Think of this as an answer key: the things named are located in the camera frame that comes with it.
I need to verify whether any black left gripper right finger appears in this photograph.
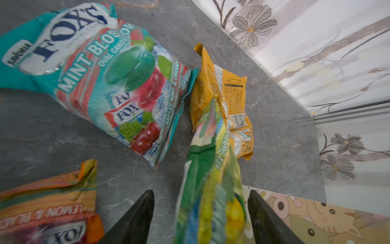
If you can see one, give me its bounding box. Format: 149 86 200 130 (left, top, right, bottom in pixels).
247 190 303 244

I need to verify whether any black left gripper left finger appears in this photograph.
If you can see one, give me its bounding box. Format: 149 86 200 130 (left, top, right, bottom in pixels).
98 190 155 244

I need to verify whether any white patterned paper bag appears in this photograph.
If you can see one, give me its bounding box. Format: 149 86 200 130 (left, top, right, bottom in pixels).
255 189 390 244

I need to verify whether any green spring candy bag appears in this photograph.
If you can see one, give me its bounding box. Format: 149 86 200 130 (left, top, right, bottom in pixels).
173 99 246 244

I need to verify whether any orange fruits candy bag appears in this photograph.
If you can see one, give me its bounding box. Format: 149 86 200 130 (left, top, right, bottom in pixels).
1 159 105 244

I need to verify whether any teal mint candy bag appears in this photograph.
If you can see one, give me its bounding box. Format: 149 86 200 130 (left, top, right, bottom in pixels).
1 3 198 168

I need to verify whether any yellow snack bag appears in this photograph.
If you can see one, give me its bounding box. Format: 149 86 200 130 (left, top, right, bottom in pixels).
190 43 255 161

